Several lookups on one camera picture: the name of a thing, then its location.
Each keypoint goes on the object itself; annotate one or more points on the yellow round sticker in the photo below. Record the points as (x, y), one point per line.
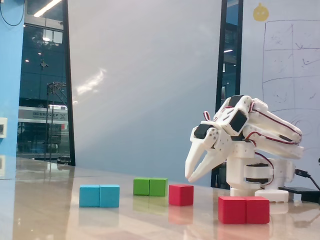
(261, 13)

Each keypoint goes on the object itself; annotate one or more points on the small red cube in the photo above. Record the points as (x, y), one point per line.
(180, 195)

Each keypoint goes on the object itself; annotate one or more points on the white wall socket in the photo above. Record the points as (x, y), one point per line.
(3, 127)

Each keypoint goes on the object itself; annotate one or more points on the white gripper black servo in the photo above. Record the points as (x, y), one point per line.
(203, 142)

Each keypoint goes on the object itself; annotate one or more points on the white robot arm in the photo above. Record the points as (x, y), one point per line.
(275, 127)

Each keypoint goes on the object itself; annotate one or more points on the whiteboard with marker drawings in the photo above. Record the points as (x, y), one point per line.
(280, 62)

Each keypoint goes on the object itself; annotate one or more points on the long green block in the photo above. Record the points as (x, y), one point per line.
(150, 187)

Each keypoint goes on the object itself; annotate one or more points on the long blue block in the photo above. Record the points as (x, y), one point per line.
(99, 196)

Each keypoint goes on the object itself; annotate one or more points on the long red block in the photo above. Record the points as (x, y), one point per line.
(243, 210)

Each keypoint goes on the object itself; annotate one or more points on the black window frame post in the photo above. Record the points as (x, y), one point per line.
(68, 87)

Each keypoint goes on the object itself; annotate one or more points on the flat black box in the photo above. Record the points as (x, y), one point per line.
(300, 192)

